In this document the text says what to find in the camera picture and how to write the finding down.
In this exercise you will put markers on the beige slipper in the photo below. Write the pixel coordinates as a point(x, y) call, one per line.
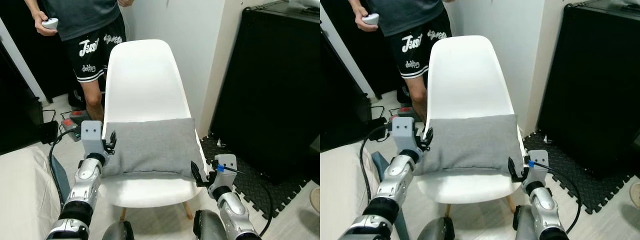
point(315, 200)
point(635, 196)

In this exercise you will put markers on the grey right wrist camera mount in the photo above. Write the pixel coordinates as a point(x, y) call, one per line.
point(226, 175)
point(539, 169)

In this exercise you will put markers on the person in black shorts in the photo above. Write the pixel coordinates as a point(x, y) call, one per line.
point(410, 30)
point(87, 30)

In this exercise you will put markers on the beige bed mattress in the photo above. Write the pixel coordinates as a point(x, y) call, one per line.
point(25, 195)
point(345, 195)

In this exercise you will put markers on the grey pillow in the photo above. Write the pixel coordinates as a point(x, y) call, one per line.
point(470, 145)
point(150, 147)

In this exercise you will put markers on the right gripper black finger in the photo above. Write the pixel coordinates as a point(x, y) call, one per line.
point(513, 168)
point(197, 172)

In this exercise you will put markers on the grey robot right leg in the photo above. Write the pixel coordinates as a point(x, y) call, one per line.
point(522, 225)
point(207, 227)

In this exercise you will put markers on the black foam floor mat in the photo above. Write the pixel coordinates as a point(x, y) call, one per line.
point(290, 192)
point(595, 192)

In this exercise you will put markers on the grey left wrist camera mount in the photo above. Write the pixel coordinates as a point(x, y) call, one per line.
point(92, 137)
point(403, 132)

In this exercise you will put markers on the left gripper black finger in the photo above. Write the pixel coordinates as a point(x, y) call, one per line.
point(113, 139)
point(428, 136)

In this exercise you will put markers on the white hand controller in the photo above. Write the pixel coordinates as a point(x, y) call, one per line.
point(371, 19)
point(50, 23)

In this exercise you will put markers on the black power adapter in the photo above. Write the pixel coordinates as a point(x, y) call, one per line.
point(49, 132)
point(378, 126)

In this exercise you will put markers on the person's right hand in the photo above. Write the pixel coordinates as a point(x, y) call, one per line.
point(40, 24)
point(360, 20)

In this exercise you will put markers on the black cabinet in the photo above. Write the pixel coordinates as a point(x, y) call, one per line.
point(270, 90)
point(595, 85)

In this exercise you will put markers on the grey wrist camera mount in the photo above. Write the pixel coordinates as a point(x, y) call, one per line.
point(226, 175)
point(403, 132)
point(539, 169)
point(92, 137)

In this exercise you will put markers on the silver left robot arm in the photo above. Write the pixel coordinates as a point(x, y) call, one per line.
point(85, 187)
point(395, 180)

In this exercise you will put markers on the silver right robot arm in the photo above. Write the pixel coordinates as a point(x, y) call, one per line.
point(545, 210)
point(232, 210)

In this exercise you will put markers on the black low furniture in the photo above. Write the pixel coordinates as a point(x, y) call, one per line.
point(345, 100)
point(20, 120)

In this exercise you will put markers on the white plastic chair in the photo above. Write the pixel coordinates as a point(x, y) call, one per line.
point(142, 80)
point(467, 75)

